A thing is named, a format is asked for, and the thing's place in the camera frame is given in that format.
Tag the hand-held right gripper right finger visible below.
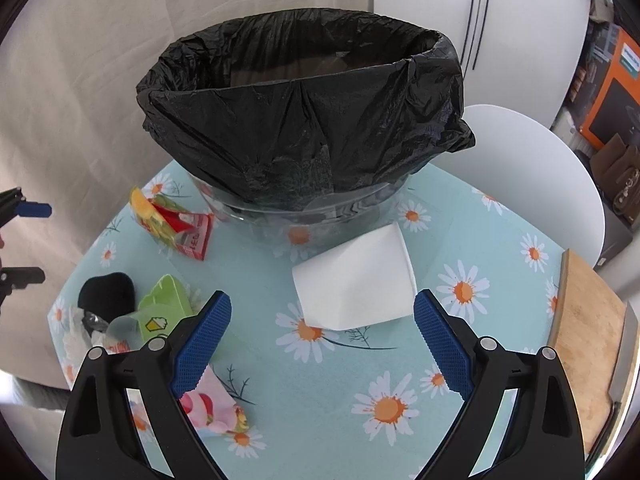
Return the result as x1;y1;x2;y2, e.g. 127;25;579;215
413;288;586;480

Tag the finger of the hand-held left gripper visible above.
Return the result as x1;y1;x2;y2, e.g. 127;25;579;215
0;266;46;311
0;187;53;226

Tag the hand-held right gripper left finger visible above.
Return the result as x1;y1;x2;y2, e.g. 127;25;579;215
55;290;233;480

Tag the green paper cup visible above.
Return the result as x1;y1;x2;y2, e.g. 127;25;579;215
137;274;197;322

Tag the white paper cup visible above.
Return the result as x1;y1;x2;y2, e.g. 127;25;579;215
291;221;418;332

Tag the clear plastic bin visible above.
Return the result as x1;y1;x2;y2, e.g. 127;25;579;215
192;172;416;256

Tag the black trash bag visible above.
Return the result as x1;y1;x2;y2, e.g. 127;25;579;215
136;7;476;211

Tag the pink printed wrapper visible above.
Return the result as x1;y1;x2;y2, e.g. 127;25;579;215
177;365;248;436

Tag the black crumpled cloth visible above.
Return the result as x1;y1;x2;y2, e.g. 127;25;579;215
77;272;137;321

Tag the red yellow snack wrapper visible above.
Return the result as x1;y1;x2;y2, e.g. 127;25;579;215
129;186;215;262

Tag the daisy print tablecloth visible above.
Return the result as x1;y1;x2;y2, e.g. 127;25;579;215
47;160;596;480

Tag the wooden cutting board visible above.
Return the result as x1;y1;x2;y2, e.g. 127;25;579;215
546;249;628;456

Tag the white chair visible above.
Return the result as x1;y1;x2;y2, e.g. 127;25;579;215
435;104;606;268

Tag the kitchen knife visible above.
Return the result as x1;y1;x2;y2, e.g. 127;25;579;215
607;300;640;406

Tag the dark grey box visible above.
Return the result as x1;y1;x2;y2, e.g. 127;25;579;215
597;205;635;267

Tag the brown bag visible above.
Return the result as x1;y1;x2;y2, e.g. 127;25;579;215
590;132;640;221

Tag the orange black cardboard box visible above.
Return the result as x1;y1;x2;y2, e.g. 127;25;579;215
580;27;640;148

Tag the thin black cable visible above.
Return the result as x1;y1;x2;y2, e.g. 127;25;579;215
462;0;482;58
471;0;493;69

